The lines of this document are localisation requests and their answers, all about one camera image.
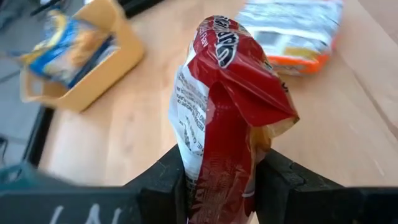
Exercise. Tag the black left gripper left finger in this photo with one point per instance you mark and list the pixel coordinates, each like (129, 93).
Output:
(161, 193)

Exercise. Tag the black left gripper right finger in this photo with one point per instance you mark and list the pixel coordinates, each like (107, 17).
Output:
(280, 196)

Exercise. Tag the red Maruchan noodle pack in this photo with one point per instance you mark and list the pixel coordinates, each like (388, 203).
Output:
(230, 93)

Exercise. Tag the yellow plastic bin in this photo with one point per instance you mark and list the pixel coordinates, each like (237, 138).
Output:
(109, 71)

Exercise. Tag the blue Maruchan noodle pack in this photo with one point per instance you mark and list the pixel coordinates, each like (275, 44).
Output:
(99, 57)
(59, 40)

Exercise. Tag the orange Maruchan noodle pack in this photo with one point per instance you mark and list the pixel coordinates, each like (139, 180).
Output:
(289, 31)

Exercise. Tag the teal plastic bin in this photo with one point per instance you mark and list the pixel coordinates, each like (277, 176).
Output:
(18, 177)

